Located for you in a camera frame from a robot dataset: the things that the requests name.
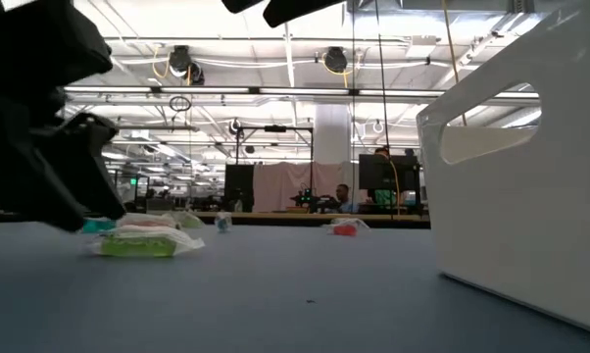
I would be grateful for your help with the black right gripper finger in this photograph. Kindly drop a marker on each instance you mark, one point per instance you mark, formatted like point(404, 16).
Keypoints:
point(238, 5)
point(295, 10)

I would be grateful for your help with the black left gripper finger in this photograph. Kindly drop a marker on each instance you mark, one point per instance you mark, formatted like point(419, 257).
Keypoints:
point(30, 191)
point(96, 166)

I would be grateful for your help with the blue Jolly Rancher candy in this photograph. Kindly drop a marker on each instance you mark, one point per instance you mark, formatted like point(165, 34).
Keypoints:
point(222, 223)
point(98, 225)

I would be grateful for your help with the red Jolly Rancher candy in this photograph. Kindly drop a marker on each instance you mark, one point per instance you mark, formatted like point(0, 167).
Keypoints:
point(145, 220)
point(345, 229)

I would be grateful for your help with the green Jolly Rancher candy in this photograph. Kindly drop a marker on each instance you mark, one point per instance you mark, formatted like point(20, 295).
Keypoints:
point(188, 219)
point(138, 246)

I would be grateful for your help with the black monitor back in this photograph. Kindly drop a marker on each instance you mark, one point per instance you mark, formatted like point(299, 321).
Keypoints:
point(239, 185)
point(388, 172)

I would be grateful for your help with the person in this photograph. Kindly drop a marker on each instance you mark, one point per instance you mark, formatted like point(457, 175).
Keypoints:
point(344, 197)
point(382, 151)

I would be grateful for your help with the pink curtain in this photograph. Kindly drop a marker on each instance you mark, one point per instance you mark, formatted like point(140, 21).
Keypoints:
point(295, 186)

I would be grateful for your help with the black robot with green lights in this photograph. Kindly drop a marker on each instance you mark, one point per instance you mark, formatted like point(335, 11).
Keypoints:
point(312, 200)

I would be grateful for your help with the white plastic bin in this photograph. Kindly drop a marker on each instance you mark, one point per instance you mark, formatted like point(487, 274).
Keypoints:
point(520, 220)

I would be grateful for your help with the black camera gantry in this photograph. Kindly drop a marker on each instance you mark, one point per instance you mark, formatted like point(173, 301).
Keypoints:
point(274, 128)

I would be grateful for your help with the black aluminium table frame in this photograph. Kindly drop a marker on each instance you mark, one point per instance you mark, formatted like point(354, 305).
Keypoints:
point(285, 219)

